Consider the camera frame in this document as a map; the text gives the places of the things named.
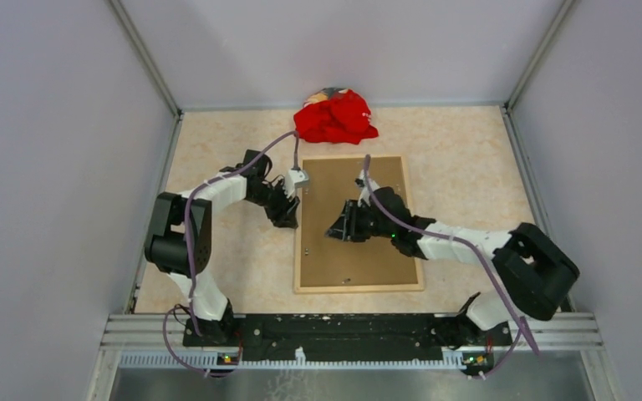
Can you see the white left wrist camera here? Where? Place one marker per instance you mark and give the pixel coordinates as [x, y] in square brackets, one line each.
[293, 180]

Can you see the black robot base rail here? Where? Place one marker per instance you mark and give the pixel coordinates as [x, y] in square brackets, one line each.
[364, 337]

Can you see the brown cardboard backing board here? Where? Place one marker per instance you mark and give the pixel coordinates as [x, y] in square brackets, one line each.
[354, 249]

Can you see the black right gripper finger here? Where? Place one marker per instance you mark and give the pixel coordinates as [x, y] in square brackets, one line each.
[363, 228]
[344, 228]

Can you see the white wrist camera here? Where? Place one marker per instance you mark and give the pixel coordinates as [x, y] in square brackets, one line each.
[367, 187]
[293, 180]

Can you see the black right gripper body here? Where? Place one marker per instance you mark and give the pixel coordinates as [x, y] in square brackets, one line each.
[379, 229]

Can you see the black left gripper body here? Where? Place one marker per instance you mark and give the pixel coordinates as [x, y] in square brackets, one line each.
[270, 197]

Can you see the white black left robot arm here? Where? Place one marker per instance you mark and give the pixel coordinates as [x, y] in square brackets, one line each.
[179, 237]

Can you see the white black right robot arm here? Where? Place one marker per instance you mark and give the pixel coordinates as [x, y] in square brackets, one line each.
[531, 275]

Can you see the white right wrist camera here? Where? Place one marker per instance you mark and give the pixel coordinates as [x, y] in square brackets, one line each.
[367, 187]

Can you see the light wooden picture frame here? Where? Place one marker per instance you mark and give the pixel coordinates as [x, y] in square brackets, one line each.
[299, 249]

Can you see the red crumpled cloth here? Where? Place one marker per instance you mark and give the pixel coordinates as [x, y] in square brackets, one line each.
[336, 116]

